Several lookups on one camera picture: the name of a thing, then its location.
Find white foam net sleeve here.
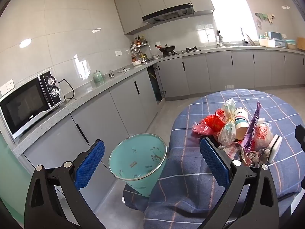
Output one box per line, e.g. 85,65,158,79
267,135,283,164

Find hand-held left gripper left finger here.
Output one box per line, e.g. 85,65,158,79
24,139,105,229

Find teal trash bin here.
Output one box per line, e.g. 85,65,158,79
109,134,168,198

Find metal spice rack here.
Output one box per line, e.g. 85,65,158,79
130,35,150,65

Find red and white plastic bag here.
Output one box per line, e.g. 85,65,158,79
193,122,216,138

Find purple snack wrapper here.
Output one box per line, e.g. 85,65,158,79
241,102,261,153

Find red cellophane wrapper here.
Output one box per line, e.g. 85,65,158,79
202,109,226,130

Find black wok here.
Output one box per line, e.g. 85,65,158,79
154,44,176,53

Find bright window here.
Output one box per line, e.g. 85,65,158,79
209,0,258,47

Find grey crumpled wrapper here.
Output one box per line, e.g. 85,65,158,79
235,144,271,169

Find large white wall socket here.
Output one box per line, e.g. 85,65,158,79
0,79,15,96

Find black range hood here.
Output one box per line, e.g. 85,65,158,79
142,3,194,25

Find grey upper cabinets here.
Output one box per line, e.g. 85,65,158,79
114,0,215,35

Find clear bag with red print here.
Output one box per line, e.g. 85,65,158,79
253,123,273,152

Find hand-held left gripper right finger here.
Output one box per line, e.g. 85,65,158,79
200,136,279,229

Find grey base cabinets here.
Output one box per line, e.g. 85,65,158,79
14,46,305,179

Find striped paper cup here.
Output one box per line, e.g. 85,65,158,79
234,108,249,140

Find blue checked tablecloth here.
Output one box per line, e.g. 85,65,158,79
123,89,305,229

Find black and silver microwave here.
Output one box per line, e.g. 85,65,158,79
0,71,65,140

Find leaning grey tray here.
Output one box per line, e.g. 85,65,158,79
245,32,257,46

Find green wall decoration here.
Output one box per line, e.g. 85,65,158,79
254,12,275,24

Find white plastic basin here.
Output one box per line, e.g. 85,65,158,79
258,39,276,48

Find blue dish rack box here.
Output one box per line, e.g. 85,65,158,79
267,31,287,48

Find clear plastic bag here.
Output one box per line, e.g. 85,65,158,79
217,98,237,146

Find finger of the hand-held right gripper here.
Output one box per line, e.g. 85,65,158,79
295,124,305,149

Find black microwave power cable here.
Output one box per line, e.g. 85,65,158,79
58,78,77,100

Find pink striped wrapper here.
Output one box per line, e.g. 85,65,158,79
218,144,242,160

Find metal faucet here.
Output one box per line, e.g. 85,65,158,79
240,27,248,46

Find green ceramic jar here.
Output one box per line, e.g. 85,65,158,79
93,70,105,84

